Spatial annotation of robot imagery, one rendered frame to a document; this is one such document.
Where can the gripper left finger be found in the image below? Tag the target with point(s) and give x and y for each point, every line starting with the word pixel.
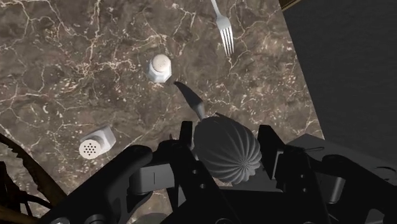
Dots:
pixel 124 180

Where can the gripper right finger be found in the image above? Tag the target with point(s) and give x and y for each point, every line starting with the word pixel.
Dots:
pixel 341 173

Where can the white shaker with holes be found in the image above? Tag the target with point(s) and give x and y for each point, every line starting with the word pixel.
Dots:
pixel 94 144

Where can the white salt shaker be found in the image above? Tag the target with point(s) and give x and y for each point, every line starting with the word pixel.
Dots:
pixel 159 69

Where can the silver fork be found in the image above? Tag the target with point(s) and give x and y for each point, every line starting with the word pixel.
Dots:
pixel 225 28

